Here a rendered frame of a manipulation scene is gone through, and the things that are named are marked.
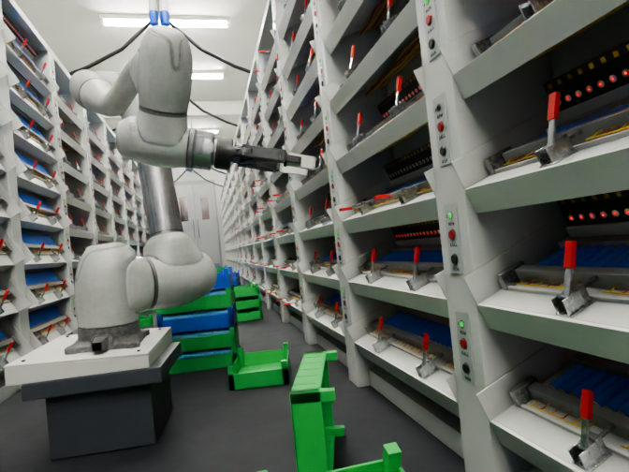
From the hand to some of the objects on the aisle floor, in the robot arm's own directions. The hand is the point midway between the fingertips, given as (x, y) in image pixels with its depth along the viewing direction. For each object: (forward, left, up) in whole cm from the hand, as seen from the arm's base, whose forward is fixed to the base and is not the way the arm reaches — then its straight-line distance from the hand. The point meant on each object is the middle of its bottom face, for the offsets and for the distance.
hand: (299, 165), depth 109 cm
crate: (-31, +90, -70) cm, 118 cm away
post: (+26, +104, -68) cm, 127 cm away
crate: (-1, -16, -65) cm, 67 cm away
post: (+29, +34, -66) cm, 79 cm away
